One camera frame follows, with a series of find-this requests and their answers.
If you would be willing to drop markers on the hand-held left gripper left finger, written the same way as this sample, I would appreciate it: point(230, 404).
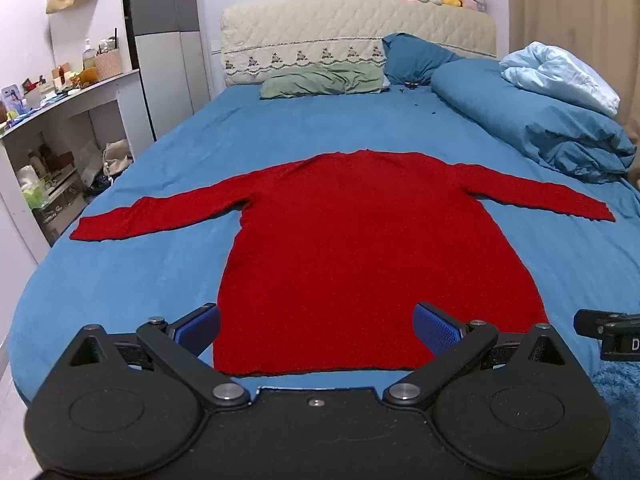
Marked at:
point(200, 327)

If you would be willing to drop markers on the red knit sweater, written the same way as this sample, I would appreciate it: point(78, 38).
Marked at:
point(365, 260)

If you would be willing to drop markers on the beige quilted headboard cover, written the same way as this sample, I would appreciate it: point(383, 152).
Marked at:
point(320, 30)

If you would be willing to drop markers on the clear pump bottle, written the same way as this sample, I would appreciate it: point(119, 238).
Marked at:
point(89, 57)

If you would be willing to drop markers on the light blue blanket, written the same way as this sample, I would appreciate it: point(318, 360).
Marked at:
point(555, 72)

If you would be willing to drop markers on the clear storage box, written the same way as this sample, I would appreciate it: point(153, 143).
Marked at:
point(60, 205)

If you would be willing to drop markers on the beige curtain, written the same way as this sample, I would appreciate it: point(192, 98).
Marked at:
point(570, 5)

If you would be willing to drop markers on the blue rolled duvet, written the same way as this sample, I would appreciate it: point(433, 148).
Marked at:
point(525, 110)

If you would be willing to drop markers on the blue fluffy rug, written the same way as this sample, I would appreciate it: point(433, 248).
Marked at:
point(622, 410)

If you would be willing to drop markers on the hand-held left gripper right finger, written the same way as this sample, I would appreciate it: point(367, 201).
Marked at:
point(435, 327)

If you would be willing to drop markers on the dark blue pillow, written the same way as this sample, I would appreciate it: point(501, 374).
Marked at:
point(415, 57)

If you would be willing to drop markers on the green pillow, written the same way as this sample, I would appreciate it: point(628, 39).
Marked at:
point(320, 82)

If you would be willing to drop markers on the white shelf desk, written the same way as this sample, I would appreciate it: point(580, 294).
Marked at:
point(127, 105)

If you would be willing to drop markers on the woven basket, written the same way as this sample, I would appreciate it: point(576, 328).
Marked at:
point(109, 64)

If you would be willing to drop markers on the small picture frame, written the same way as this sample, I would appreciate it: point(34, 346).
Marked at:
point(13, 99)

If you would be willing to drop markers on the white and grey wardrobe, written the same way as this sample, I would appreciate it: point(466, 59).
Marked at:
point(165, 55)

